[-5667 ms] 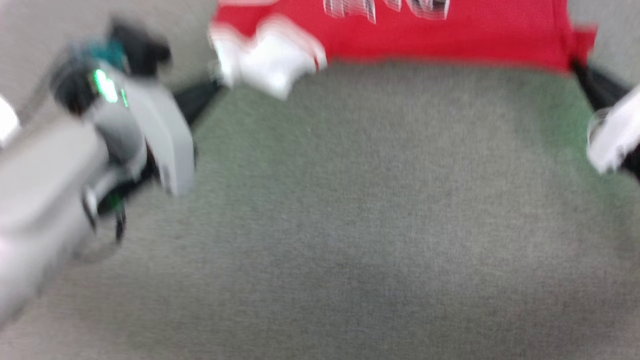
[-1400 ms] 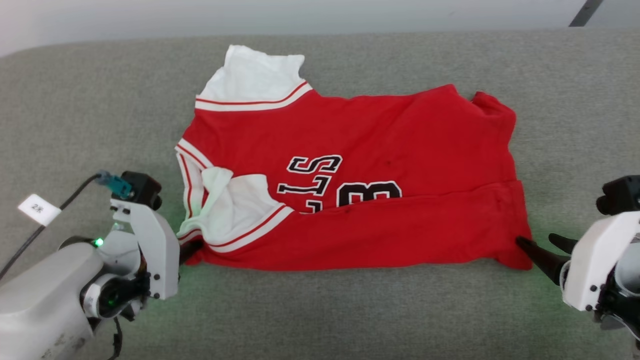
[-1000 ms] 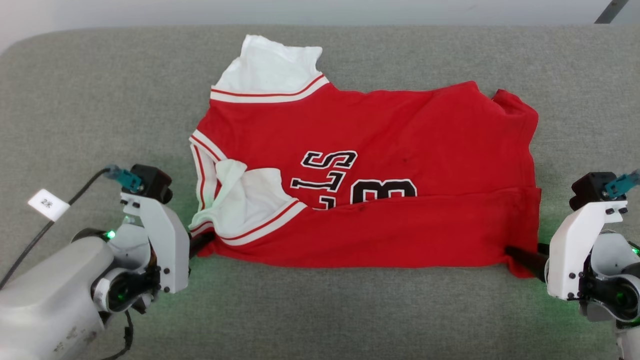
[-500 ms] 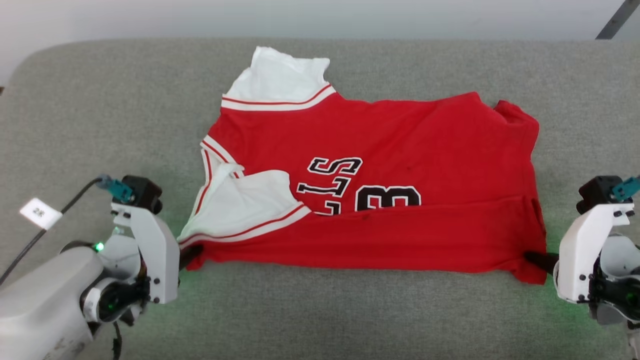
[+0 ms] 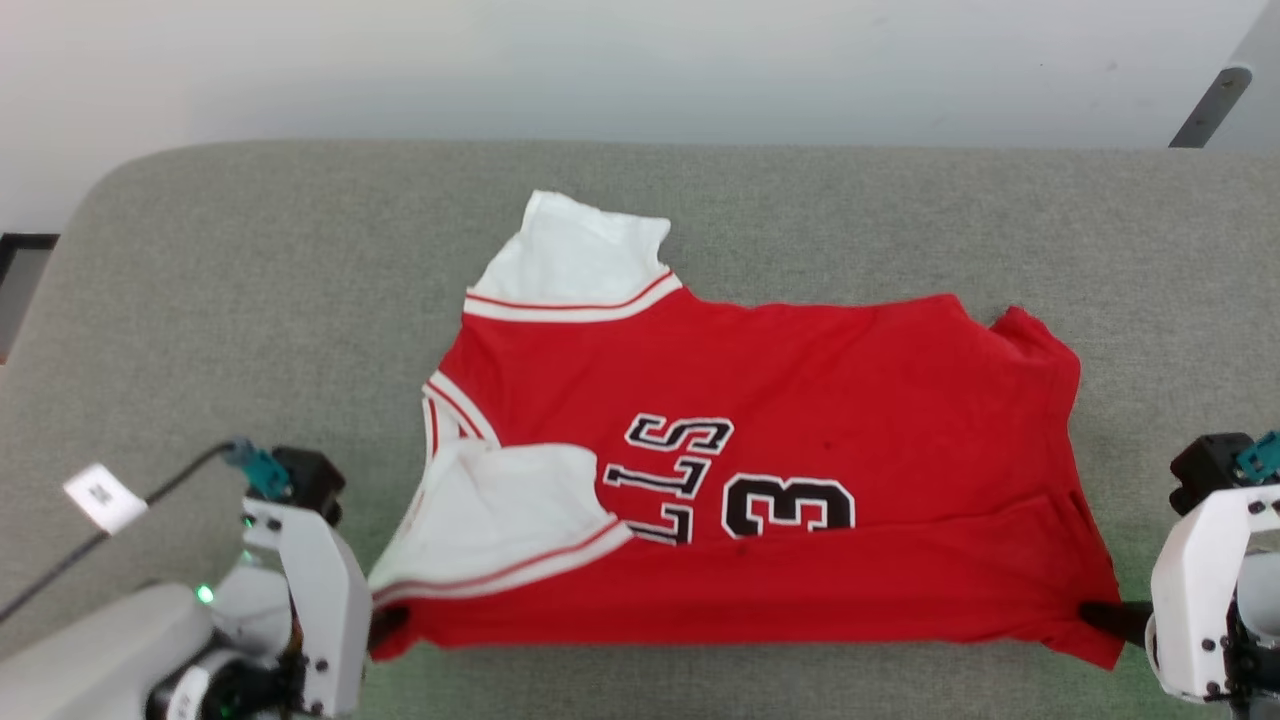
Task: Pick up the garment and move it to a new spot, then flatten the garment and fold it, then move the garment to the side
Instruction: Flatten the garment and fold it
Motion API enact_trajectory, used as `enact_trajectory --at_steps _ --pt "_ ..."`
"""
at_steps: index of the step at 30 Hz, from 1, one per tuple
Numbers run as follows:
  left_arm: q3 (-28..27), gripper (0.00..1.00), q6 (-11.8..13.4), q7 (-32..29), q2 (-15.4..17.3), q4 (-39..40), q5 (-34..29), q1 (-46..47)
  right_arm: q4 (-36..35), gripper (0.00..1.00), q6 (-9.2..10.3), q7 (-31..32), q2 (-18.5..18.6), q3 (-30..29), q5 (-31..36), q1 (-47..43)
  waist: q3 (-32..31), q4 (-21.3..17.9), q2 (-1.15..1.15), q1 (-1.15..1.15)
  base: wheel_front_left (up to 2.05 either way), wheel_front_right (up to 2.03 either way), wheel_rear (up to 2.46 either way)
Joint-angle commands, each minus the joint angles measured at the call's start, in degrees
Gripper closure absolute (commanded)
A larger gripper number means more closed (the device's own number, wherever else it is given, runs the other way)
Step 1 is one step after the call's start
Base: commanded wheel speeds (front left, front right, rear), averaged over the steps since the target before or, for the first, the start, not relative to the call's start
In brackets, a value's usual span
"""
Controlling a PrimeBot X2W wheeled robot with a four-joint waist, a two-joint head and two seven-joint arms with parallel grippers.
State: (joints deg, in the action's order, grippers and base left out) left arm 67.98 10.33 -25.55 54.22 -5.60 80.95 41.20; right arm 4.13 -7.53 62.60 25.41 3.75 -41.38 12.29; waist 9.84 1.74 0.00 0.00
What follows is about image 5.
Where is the red and white basketball jersey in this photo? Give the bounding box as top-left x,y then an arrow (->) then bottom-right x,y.
367,188 -> 1126,671

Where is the grey vertical wall strip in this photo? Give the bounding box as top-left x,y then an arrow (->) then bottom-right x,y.
1168,65 -> 1254,149

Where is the black framed panel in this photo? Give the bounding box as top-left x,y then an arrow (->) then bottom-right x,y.
0,232 -> 61,363

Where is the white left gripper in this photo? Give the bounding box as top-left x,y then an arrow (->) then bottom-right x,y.
240,498 -> 411,719

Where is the white printed cable tag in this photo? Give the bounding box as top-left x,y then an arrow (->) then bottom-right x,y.
62,462 -> 150,536

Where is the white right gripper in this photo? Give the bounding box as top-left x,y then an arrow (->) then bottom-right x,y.
1078,483 -> 1280,717

